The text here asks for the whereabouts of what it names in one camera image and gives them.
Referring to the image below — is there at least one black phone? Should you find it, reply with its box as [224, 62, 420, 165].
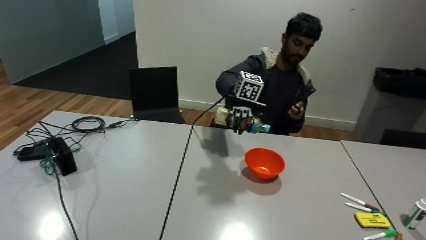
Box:
[294, 87, 314, 107]

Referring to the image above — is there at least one coiled black cable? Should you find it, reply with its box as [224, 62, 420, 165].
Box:
[70, 115, 107, 134]

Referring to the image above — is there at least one yellow sponge eraser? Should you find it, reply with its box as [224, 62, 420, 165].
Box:
[352, 212, 392, 230]

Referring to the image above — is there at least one green cable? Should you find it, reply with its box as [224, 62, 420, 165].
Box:
[38, 153, 58, 176]

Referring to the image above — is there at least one green and white marker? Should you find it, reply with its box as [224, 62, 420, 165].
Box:
[362, 229, 399, 240]

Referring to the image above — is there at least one white marker with green cap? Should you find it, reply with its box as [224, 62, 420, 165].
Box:
[343, 201, 386, 216]

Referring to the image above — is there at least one black chair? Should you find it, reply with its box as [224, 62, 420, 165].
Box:
[127, 66, 186, 125]

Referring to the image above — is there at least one orange plastic bowl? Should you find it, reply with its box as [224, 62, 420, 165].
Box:
[243, 147, 286, 182]

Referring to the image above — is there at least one black box device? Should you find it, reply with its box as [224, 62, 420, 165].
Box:
[46, 136, 78, 177]

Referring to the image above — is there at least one white marker with red cap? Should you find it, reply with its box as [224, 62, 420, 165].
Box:
[339, 192, 383, 212]

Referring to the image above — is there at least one grey bin with black bag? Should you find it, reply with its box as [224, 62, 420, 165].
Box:
[352, 66, 426, 145]

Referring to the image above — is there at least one the person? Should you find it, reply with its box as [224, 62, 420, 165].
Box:
[214, 12, 323, 136]

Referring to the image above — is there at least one thin black cable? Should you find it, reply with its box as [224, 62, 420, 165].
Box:
[51, 169, 81, 240]

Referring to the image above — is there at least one white cube with black markers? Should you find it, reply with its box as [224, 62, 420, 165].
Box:
[232, 70, 264, 103]

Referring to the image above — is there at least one flat black adapter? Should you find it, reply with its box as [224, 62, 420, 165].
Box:
[14, 144, 50, 162]

